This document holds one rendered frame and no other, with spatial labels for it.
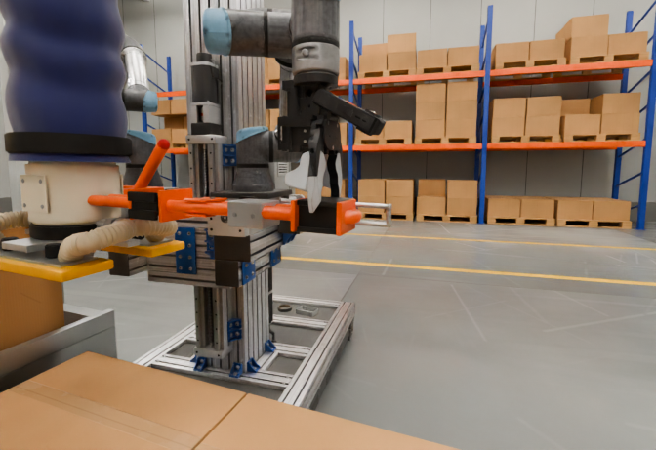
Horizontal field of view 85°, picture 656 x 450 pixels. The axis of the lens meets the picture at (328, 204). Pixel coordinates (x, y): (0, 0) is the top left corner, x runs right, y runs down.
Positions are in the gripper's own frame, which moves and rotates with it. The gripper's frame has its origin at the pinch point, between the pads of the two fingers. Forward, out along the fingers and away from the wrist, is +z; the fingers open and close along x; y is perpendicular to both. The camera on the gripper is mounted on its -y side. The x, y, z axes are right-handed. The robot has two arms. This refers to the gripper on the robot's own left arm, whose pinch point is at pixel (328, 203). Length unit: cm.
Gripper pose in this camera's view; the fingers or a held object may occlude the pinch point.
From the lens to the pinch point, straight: 58.1
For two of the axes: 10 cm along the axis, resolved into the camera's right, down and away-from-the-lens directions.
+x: -3.7, 0.9, -9.2
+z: 0.0, 9.9, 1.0
